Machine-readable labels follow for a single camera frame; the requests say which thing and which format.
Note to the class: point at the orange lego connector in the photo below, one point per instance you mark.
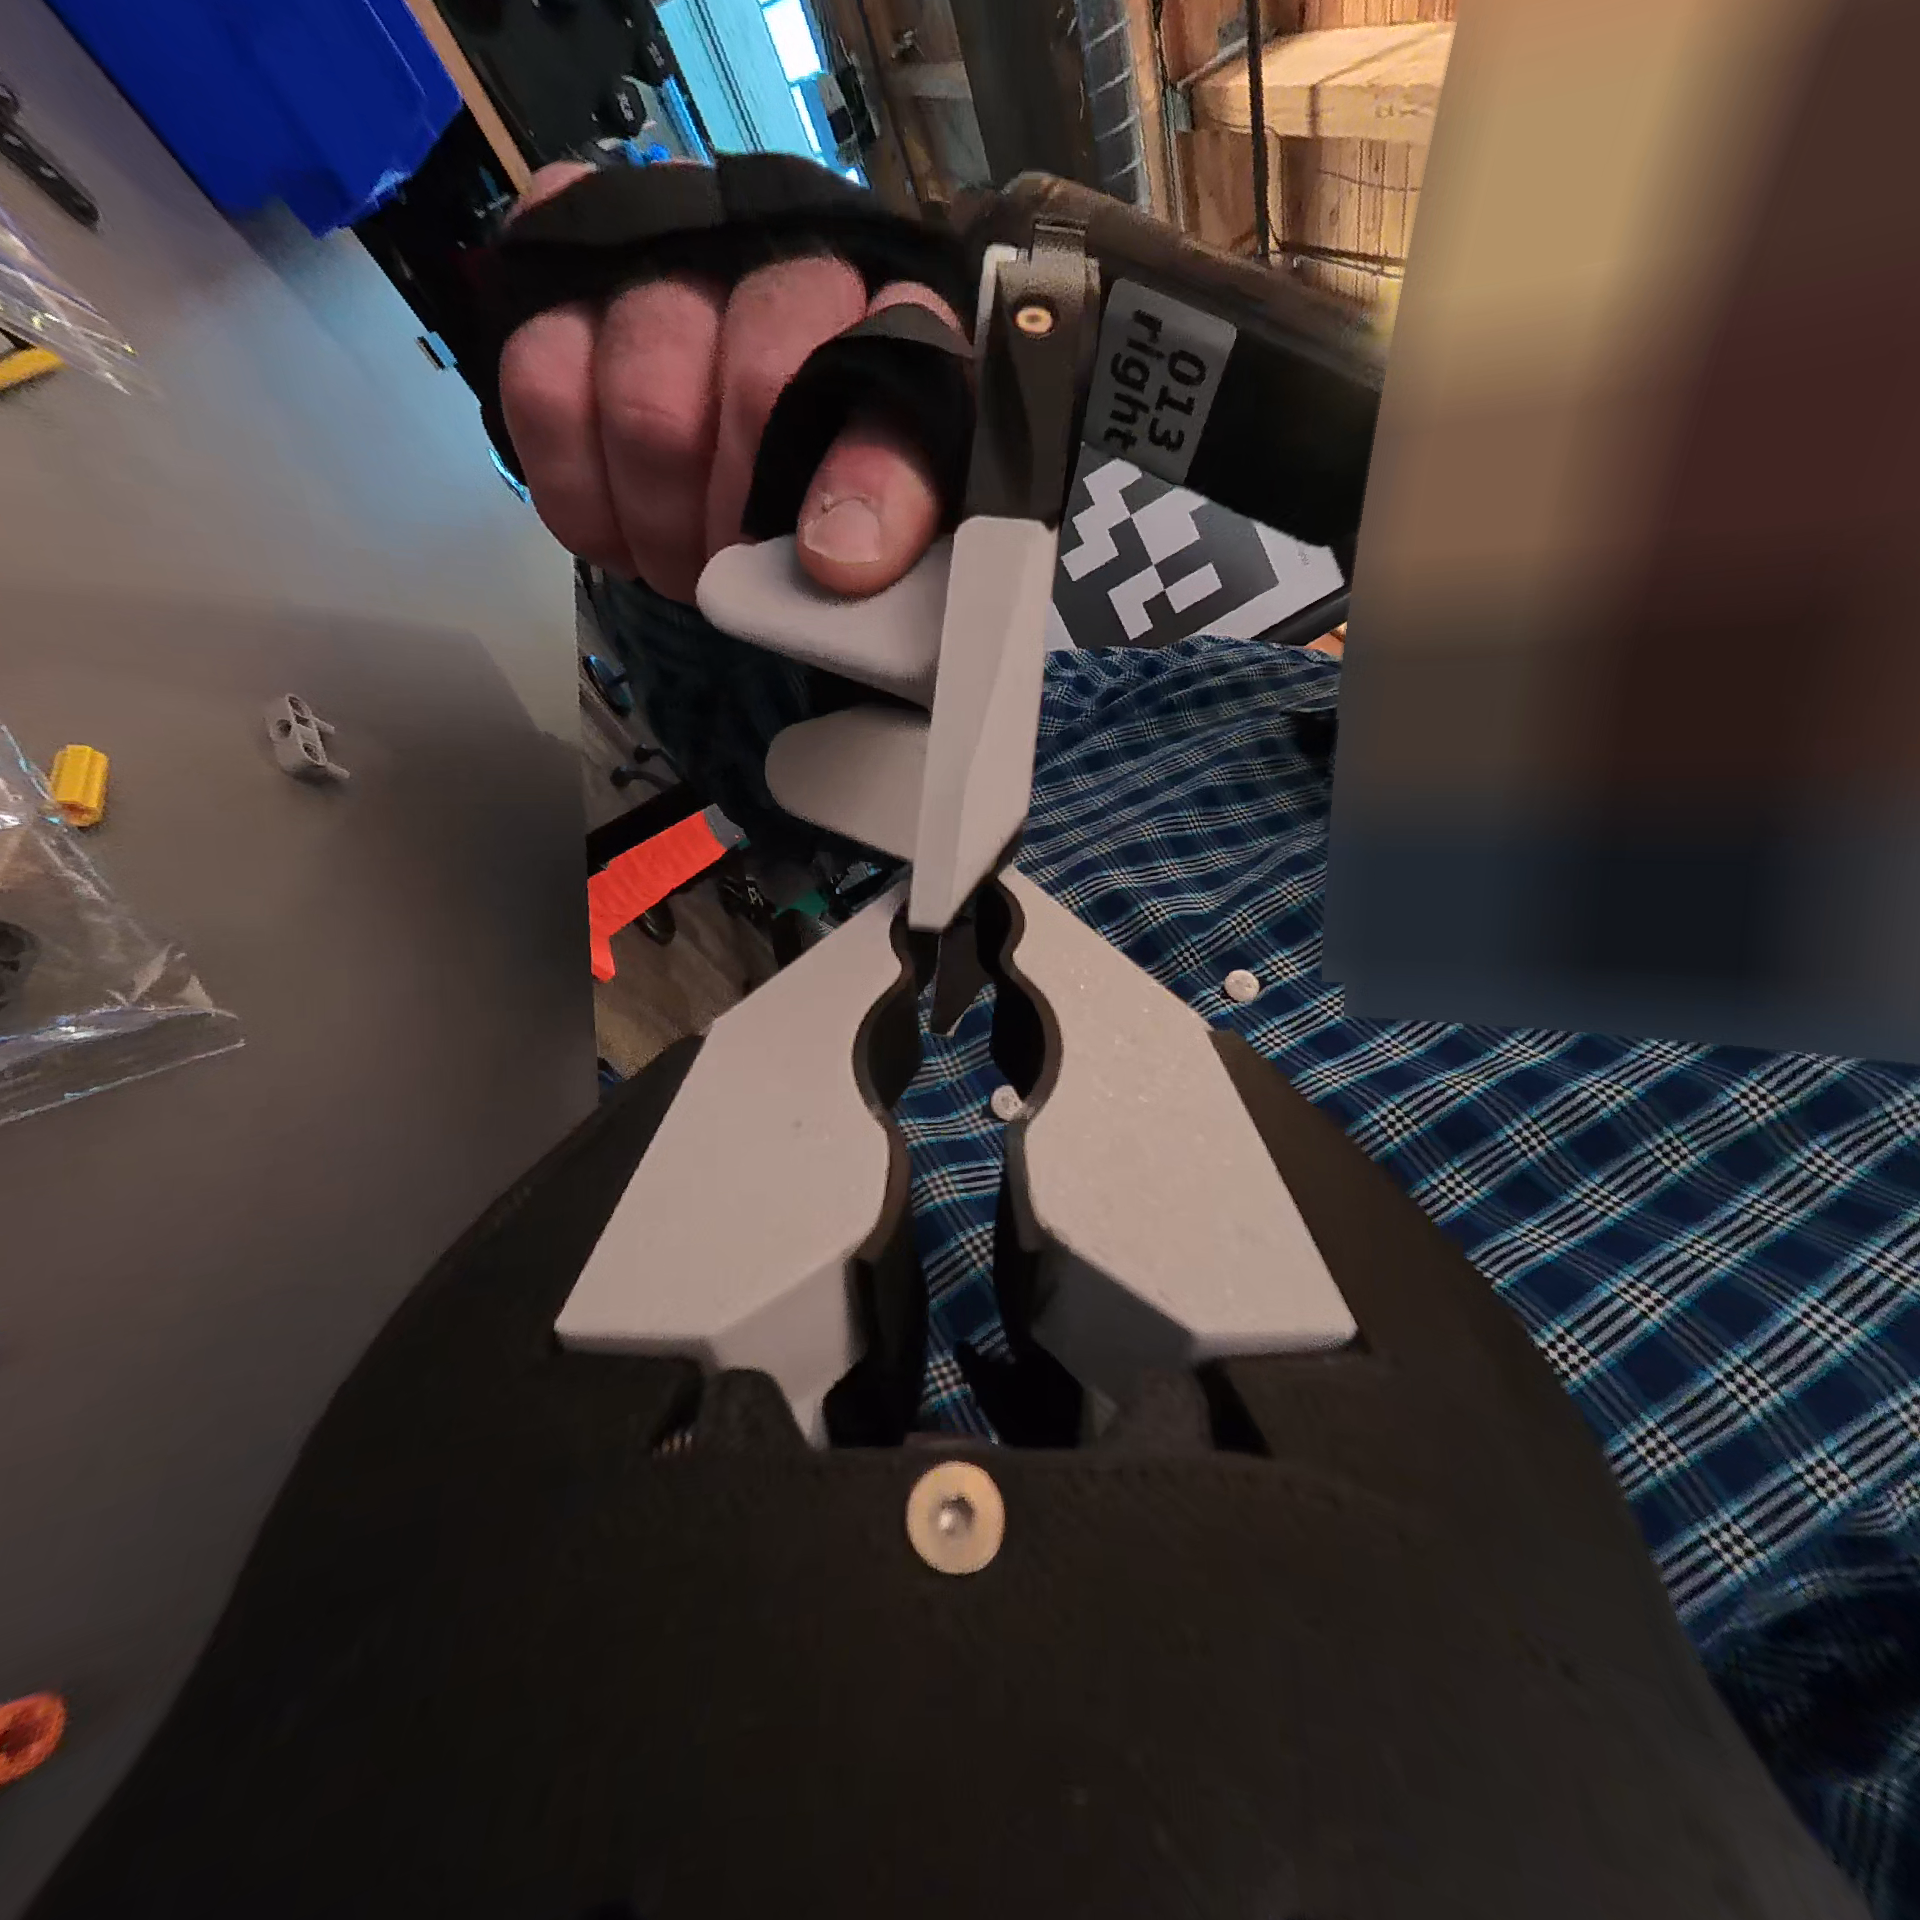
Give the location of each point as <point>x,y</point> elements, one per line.
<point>30,1740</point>

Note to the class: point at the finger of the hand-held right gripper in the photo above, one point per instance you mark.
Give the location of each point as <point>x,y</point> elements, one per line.
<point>974,720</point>

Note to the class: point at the blue plastic bin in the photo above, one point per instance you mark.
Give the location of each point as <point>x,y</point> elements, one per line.
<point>271,90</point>

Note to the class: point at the person's blue plaid shirt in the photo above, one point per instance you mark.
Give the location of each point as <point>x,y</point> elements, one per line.
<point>1500,1276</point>

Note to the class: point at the orange plastic object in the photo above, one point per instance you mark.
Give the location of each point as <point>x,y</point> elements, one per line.
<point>660,885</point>

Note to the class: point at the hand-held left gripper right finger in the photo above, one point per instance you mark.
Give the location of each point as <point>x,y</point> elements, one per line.
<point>1185,1184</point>

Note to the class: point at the yellow lego bush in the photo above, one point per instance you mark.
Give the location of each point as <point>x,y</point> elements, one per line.
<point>80,784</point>

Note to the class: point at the grey lego joint piece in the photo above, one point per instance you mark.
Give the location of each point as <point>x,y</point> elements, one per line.
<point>307,738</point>

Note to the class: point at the black lego beam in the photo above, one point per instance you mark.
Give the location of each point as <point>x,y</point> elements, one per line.
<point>52,157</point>

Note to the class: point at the person's right hand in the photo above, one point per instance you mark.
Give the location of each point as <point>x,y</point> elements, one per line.
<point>644,405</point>

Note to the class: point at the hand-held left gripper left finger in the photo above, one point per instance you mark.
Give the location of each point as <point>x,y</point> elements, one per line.
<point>734,1184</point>

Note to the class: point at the yellow black lego piece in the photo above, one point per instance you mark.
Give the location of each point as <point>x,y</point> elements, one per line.
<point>24,373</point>

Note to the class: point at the small clear bag of parts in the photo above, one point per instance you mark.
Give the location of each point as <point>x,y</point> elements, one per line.
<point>90,974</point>

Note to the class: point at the large clear bag of parts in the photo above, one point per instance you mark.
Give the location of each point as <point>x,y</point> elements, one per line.
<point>59,300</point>

